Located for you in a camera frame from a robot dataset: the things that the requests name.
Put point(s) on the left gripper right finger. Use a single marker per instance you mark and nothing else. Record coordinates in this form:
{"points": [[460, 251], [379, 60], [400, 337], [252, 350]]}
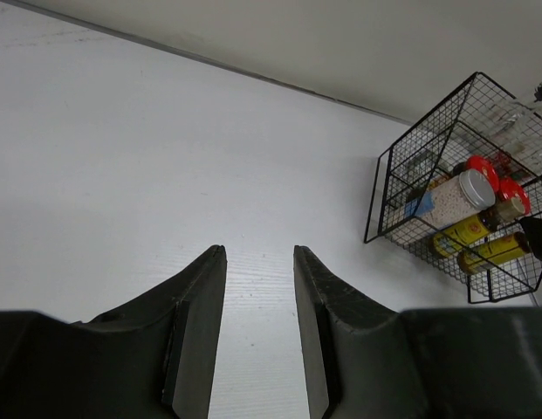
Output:
{"points": [[351, 345]]}

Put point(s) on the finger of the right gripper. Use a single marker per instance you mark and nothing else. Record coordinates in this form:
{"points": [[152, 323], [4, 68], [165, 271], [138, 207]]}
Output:
{"points": [[532, 227]]}

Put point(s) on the small yellow label bottle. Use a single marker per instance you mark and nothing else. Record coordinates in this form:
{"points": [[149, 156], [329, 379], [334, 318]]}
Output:
{"points": [[493, 253], [470, 230]]}

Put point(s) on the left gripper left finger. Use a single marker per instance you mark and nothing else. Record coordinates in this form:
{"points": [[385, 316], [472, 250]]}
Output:
{"points": [[155, 355]]}

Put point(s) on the silver lid spice shaker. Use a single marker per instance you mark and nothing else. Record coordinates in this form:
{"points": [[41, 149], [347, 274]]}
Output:
{"points": [[452, 201]]}

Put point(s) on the red lid jar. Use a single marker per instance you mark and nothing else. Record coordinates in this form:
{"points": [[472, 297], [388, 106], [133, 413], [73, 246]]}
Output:
{"points": [[476, 162], [508, 188]]}

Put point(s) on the black wire rack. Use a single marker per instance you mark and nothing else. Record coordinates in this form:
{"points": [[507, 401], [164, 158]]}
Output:
{"points": [[451, 132]]}

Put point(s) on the clear glass pourer bottle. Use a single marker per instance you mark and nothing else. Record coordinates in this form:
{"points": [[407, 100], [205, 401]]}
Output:
{"points": [[510, 131]]}

